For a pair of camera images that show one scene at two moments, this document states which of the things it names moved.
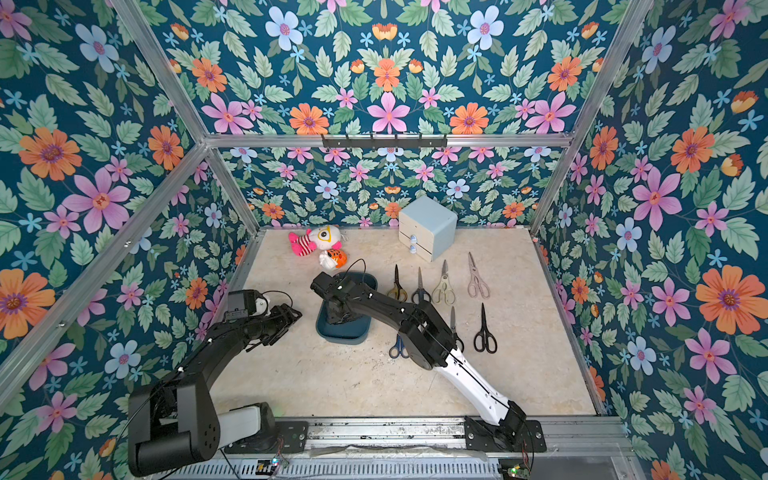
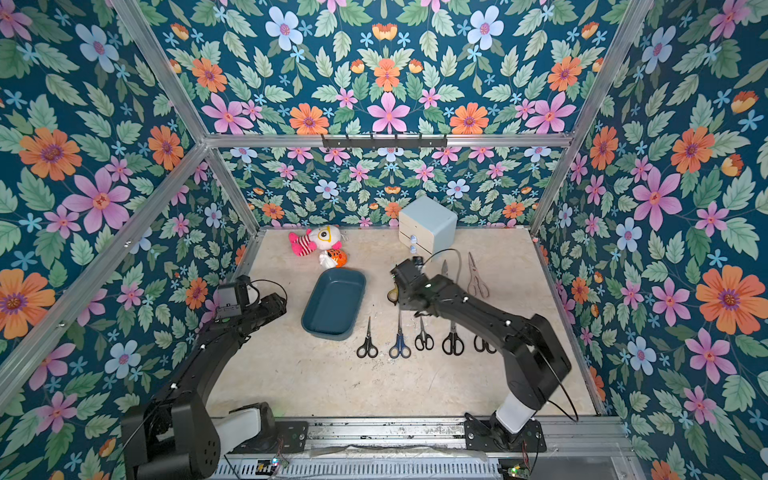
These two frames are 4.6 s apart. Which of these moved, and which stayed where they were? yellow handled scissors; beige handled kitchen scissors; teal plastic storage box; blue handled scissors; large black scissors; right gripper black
Moved: teal plastic storage box; right gripper black
Stayed: yellow handled scissors; blue handled scissors; large black scissors; beige handled kitchen scissors
